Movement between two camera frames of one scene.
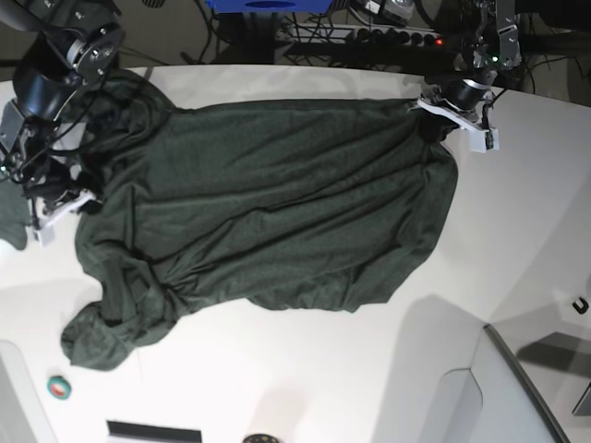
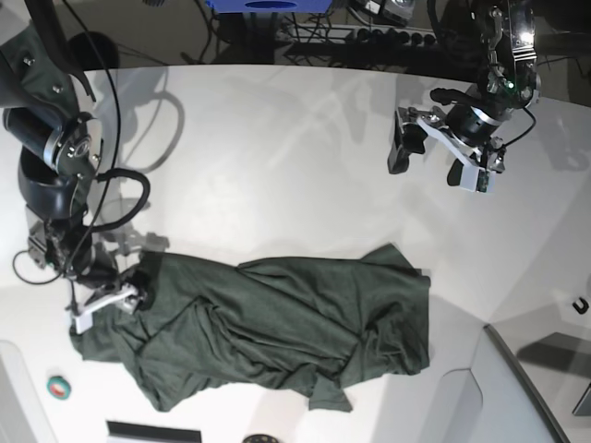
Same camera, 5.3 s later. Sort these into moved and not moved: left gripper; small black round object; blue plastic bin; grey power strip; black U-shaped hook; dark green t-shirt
Moved: left gripper; dark green t-shirt
Not moved: blue plastic bin; black U-shaped hook; grey power strip; small black round object
